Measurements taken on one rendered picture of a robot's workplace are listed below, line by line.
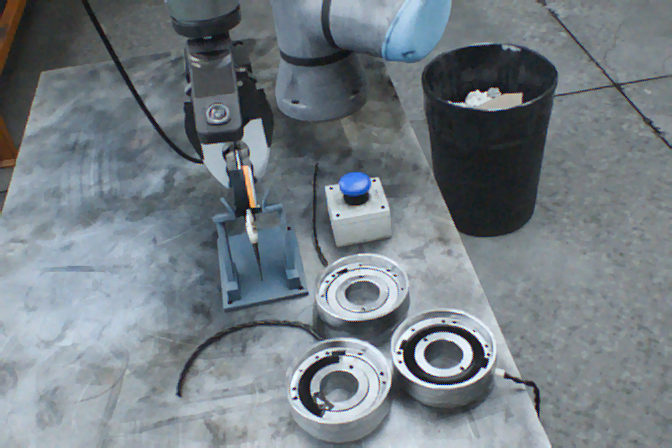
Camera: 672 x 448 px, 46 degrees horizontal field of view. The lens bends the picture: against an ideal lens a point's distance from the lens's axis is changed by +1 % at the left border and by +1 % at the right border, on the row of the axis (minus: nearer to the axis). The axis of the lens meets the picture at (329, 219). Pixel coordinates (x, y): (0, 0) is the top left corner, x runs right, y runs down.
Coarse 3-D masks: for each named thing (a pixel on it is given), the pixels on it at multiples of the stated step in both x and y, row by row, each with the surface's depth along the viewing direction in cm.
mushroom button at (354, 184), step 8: (344, 176) 98; (352, 176) 97; (360, 176) 97; (368, 176) 97; (344, 184) 96; (352, 184) 96; (360, 184) 96; (368, 184) 96; (344, 192) 96; (352, 192) 96; (360, 192) 96
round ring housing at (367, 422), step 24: (312, 360) 81; (384, 360) 79; (288, 384) 78; (312, 384) 79; (336, 384) 81; (360, 384) 78; (384, 384) 79; (336, 408) 76; (384, 408) 76; (312, 432) 76; (336, 432) 75; (360, 432) 75
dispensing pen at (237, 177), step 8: (232, 144) 91; (240, 144) 91; (240, 152) 91; (240, 160) 91; (240, 168) 91; (232, 176) 90; (240, 176) 90; (232, 184) 90; (240, 184) 90; (240, 192) 90; (240, 200) 90; (248, 200) 90; (240, 208) 90; (248, 208) 90; (248, 216) 92; (248, 224) 92; (248, 232) 92; (256, 232) 92; (256, 240) 92; (256, 248) 92; (256, 256) 92
